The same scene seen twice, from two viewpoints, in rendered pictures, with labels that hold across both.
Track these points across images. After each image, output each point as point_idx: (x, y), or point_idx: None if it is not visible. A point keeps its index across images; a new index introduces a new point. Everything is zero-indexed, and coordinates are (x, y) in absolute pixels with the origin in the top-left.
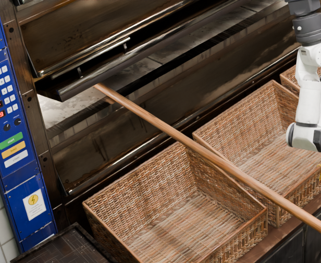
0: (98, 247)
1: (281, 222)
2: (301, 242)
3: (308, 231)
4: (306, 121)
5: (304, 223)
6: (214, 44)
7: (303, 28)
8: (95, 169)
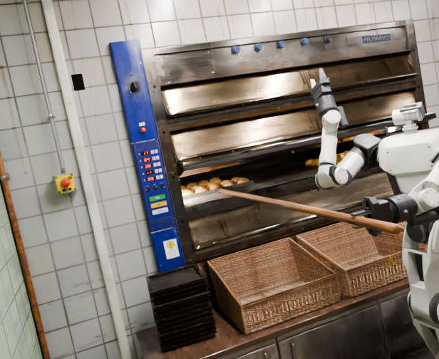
0: (199, 271)
1: (354, 293)
2: (377, 319)
3: (383, 310)
4: (323, 160)
5: (375, 298)
6: (311, 177)
7: (319, 103)
8: (217, 238)
